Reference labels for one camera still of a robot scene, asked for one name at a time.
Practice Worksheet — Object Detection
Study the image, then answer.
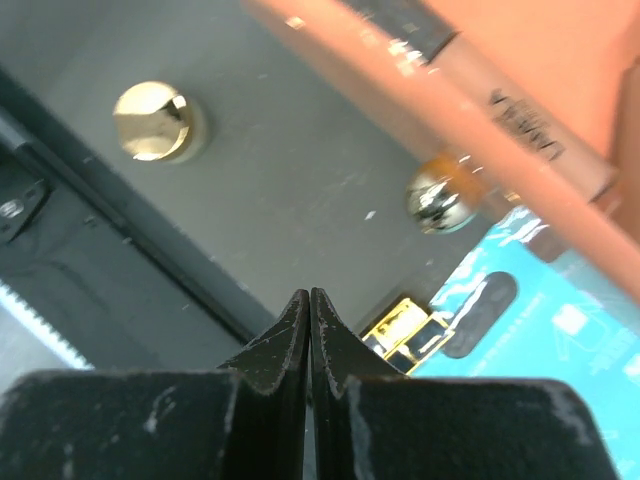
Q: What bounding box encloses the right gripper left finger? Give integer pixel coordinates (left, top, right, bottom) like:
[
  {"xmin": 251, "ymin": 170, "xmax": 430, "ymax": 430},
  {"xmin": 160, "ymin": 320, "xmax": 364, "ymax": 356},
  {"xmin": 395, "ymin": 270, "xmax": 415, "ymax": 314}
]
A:
[{"xmin": 1, "ymin": 290, "xmax": 310, "ymax": 479}]

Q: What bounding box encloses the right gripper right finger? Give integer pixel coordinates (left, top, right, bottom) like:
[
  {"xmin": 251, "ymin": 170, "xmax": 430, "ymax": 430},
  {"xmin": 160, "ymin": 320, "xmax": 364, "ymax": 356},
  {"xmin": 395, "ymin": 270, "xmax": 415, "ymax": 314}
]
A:
[{"xmin": 309, "ymin": 288, "xmax": 617, "ymax": 479}]

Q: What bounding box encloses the gold black eyeshadow palette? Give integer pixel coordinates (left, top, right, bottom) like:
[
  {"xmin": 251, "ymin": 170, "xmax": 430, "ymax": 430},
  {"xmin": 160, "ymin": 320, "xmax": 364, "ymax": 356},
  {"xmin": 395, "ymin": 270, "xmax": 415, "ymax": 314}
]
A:
[{"xmin": 361, "ymin": 297, "xmax": 455, "ymax": 375}]

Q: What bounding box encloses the peach concealer tube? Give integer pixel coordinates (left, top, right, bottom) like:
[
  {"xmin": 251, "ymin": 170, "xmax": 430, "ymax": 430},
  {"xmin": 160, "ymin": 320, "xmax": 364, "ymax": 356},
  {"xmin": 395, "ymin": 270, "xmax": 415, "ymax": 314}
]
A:
[{"xmin": 248, "ymin": 1, "xmax": 617, "ymax": 201}]

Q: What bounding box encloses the orange top drawer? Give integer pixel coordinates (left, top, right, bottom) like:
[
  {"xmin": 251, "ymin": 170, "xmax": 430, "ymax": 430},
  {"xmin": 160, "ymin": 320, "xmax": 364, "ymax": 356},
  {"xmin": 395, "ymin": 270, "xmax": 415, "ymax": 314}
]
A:
[{"xmin": 246, "ymin": 1, "xmax": 639, "ymax": 295}]

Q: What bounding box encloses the teal plastic package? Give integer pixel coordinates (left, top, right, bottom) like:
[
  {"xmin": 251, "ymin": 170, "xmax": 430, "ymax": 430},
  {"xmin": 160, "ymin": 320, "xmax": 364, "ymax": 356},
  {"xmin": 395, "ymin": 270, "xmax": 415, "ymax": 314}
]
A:
[{"xmin": 412, "ymin": 207, "xmax": 639, "ymax": 479}]

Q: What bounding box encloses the round gold compact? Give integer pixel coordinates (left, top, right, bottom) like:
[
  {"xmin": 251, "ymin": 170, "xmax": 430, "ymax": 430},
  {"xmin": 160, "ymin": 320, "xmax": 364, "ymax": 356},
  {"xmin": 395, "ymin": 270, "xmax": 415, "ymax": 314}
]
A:
[{"xmin": 112, "ymin": 80, "xmax": 209, "ymax": 163}]

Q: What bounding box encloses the white cable duct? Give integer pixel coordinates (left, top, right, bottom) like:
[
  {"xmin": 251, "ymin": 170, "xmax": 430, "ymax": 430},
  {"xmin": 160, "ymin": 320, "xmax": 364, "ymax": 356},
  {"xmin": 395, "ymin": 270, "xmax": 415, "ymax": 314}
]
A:
[{"xmin": 1, "ymin": 281, "xmax": 95, "ymax": 370}]

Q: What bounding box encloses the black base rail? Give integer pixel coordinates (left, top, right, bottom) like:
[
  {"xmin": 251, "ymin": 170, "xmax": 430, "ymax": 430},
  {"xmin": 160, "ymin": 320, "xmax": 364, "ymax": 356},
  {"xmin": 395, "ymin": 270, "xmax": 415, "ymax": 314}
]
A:
[{"xmin": 1, "ymin": 76, "xmax": 274, "ymax": 370}]

